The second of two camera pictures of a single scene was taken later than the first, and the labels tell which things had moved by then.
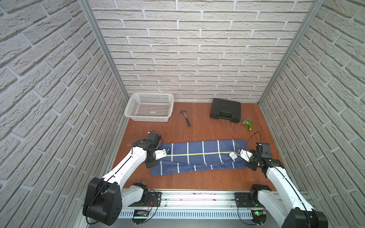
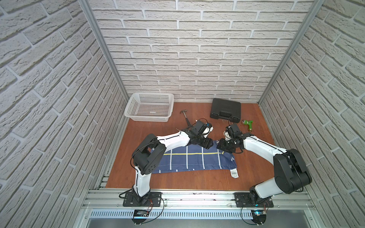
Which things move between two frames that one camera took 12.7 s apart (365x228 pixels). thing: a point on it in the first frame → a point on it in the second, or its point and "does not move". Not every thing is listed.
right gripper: [251, 166] → [221, 146]
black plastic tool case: [225, 109] does not move
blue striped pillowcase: [199, 156] does not move
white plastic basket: [151, 107] does not move
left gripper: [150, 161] → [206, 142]
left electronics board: [141, 213] does not move
